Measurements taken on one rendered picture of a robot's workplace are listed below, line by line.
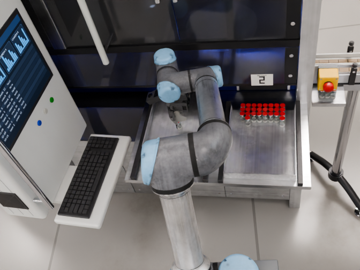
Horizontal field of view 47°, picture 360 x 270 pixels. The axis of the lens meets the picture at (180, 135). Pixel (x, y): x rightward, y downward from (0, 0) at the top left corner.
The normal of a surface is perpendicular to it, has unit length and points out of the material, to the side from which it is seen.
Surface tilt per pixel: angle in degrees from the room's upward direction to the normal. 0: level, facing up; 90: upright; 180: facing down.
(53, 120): 90
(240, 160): 0
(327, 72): 0
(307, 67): 90
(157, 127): 0
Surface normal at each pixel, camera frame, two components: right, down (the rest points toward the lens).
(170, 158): -0.09, -0.05
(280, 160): -0.17, -0.62
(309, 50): -0.15, 0.78
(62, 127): 0.96, 0.06
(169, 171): -0.01, 0.37
